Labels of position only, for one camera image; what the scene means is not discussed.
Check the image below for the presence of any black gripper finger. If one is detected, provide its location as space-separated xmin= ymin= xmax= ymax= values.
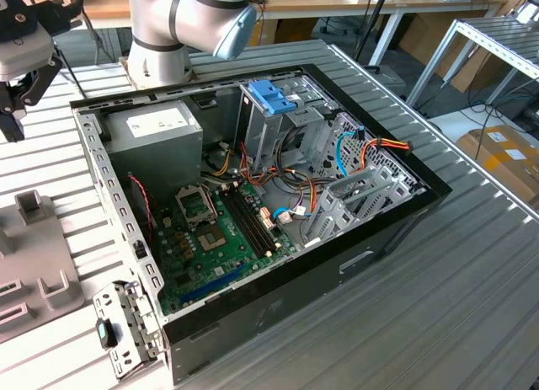
xmin=0 ymin=56 xmax=64 ymax=143

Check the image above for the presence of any grey metal disk bay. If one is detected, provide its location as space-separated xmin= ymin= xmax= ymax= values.
xmin=301 ymin=164 xmax=426 ymax=250

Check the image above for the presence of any grey power supply unit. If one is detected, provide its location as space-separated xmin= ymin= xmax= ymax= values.
xmin=103 ymin=99 xmax=204 ymax=206

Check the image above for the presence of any grey parts rack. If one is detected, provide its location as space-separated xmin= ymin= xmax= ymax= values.
xmin=0 ymin=190 xmax=85 ymax=345

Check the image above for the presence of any metal socket cover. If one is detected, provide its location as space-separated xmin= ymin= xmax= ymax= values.
xmin=174 ymin=185 xmax=220 ymax=231

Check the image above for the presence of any grey metal drive cage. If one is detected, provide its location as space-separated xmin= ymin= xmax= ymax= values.
xmin=234 ymin=72 xmax=338 ymax=176

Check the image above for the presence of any blue plastic bay latch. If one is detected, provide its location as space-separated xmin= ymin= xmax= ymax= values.
xmin=248 ymin=80 xmax=298 ymax=116

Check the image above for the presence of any CPU socket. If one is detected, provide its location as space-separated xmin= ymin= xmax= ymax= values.
xmin=195 ymin=223 xmax=231 ymax=254

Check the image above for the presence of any green motherboard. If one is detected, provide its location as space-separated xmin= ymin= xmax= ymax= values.
xmin=153 ymin=181 xmax=304 ymax=318

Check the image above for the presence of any black RAM slot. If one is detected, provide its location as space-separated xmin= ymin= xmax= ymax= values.
xmin=219 ymin=187 xmax=270 ymax=259
xmin=229 ymin=185 xmax=280 ymax=254

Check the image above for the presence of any brown cardboard box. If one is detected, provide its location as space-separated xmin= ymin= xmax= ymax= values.
xmin=256 ymin=19 xmax=319 ymax=45

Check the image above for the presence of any black latch teal face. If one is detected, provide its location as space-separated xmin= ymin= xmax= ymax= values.
xmin=95 ymin=318 xmax=119 ymax=349

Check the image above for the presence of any beige board connector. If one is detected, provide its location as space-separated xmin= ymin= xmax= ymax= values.
xmin=259 ymin=207 xmax=277 ymax=231

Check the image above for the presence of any blue expansion slot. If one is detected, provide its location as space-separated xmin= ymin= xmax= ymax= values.
xmin=179 ymin=261 xmax=248 ymax=306

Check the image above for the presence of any black tripod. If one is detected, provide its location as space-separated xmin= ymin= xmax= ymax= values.
xmin=353 ymin=0 xmax=392 ymax=73

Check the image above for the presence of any black open PC case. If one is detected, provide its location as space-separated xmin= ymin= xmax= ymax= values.
xmin=69 ymin=63 xmax=454 ymax=387

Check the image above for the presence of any metal slat shelf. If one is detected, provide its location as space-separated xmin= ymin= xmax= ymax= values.
xmin=406 ymin=17 xmax=539 ymax=109

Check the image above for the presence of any labelled cardboard box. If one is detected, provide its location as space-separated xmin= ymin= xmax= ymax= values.
xmin=456 ymin=126 xmax=539 ymax=201

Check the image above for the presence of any white camera box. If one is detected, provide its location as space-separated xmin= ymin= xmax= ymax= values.
xmin=0 ymin=27 xmax=56 ymax=83

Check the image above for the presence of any black camera bracket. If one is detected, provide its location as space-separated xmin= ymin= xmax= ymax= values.
xmin=36 ymin=0 xmax=82 ymax=34

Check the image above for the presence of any red black fan wire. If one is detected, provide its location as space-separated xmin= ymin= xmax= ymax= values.
xmin=127 ymin=174 xmax=156 ymax=243

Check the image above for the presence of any yellow black wire bundle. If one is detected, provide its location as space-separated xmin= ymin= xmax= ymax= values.
xmin=201 ymin=147 xmax=237 ymax=176

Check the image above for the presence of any silver slot bracket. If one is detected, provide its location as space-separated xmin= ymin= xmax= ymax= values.
xmin=92 ymin=280 xmax=165 ymax=381

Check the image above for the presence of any orange black wire bundle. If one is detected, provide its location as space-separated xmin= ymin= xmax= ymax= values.
xmin=239 ymin=141 xmax=325 ymax=216

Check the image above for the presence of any white plug blue wire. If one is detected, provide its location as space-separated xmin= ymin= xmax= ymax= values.
xmin=271 ymin=206 xmax=311 ymax=226

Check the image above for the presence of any wooden desk white frame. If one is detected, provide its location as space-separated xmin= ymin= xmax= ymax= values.
xmin=82 ymin=0 xmax=509 ymax=67

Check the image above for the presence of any light blue wire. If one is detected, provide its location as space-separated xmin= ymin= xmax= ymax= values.
xmin=335 ymin=127 xmax=366 ymax=179

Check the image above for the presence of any orange wire black plug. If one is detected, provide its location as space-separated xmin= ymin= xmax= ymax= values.
xmin=360 ymin=137 xmax=413 ymax=174

